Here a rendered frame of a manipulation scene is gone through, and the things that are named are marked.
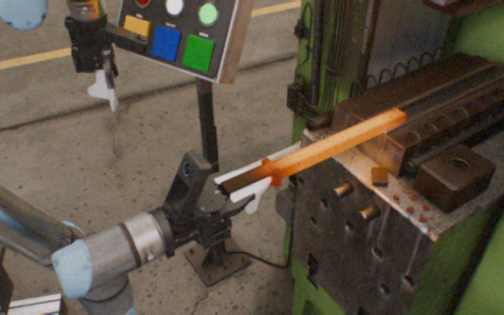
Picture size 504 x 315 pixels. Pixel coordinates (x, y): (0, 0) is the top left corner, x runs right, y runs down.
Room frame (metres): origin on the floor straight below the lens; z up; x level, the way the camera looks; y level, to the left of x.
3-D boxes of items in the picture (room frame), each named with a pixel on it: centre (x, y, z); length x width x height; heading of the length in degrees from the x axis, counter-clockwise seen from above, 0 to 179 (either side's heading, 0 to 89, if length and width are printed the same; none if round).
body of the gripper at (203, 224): (0.53, 0.10, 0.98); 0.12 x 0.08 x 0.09; 124
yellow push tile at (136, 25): (1.14, 0.30, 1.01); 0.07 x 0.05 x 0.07; 59
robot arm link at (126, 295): (0.45, 0.25, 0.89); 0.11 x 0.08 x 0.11; 44
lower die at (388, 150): (0.90, -0.41, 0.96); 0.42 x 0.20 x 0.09; 124
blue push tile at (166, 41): (1.09, 0.22, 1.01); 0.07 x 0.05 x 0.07; 59
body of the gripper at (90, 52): (0.97, 0.35, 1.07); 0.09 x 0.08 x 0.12; 101
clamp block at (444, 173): (0.67, -0.38, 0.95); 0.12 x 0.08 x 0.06; 124
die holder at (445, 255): (0.86, -0.44, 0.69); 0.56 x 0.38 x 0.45; 124
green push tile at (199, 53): (1.04, 0.13, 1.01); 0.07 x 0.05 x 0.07; 59
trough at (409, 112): (0.88, -0.42, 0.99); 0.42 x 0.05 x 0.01; 124
